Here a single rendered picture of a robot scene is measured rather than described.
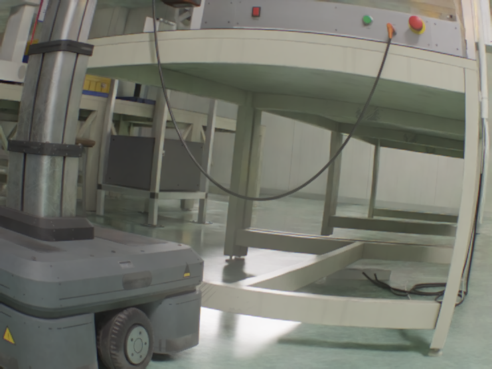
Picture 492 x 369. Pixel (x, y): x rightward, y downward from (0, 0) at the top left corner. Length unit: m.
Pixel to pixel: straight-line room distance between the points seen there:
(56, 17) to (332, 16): 0.70
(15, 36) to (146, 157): 1.41
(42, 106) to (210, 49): 0.56
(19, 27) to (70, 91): 2.41
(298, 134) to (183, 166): 5.05
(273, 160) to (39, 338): 8.69
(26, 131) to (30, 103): 0.06
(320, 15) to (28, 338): 1.08
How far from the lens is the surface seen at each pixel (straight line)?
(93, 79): 5.84
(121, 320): 1.18
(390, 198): 9.09
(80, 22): 1.31
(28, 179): 1.26
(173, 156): 4.39
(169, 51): 1.71
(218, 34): 1.66
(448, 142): 4.28
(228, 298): 1.65
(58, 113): 1.26
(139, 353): 1.24
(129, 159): 4.32
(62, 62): 1.26
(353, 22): 1.60
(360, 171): 9.19
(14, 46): 3.66
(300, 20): 1.64
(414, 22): 1.54
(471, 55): 1.98
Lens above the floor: 0.45
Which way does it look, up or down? 1 degrees down
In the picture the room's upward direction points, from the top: 6 degrees clockwise
